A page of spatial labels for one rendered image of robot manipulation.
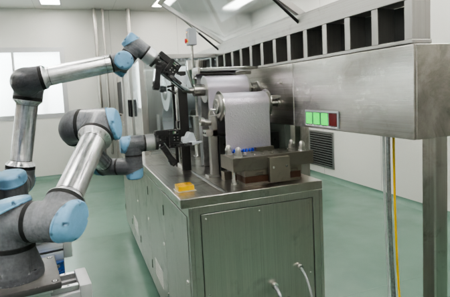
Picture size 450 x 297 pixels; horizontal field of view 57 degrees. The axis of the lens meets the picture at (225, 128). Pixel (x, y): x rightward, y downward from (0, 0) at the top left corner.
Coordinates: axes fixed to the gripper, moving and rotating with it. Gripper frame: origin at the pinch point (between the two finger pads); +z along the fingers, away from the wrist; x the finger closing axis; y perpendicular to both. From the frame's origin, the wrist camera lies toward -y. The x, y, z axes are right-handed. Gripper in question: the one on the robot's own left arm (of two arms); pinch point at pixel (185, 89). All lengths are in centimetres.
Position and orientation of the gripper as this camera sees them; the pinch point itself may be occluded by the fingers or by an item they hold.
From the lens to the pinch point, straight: 194.2
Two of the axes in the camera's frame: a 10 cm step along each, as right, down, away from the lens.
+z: 7.5, 5.8, 3.2
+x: -3.4, -0.7, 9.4
